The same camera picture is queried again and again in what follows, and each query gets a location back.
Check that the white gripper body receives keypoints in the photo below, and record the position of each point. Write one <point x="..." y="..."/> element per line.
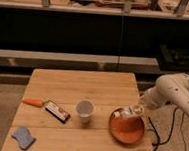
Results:
<point x="144" y="100"/>

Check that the small white bottle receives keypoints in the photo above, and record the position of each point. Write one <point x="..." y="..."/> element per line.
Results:
<point x="129" y="112"/>

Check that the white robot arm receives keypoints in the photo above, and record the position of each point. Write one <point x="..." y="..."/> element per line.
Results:
<point x="169" y="87"/>

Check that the orange ceramic bowl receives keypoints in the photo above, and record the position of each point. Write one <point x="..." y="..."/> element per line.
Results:
<point x="124" y="129"/>

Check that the white paper cup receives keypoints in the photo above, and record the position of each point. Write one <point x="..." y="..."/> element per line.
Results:
<point x="84" y="110"/>

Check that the dark chocolate bar wrapper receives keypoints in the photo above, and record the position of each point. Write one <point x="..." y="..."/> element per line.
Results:
<point x="57" y="111"/>

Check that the orange carrot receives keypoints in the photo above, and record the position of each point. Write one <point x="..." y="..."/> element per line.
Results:
<point x="33" y="102"/>

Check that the blue sponge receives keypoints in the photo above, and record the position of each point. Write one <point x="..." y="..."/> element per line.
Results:
<point x="23" y="137"/>

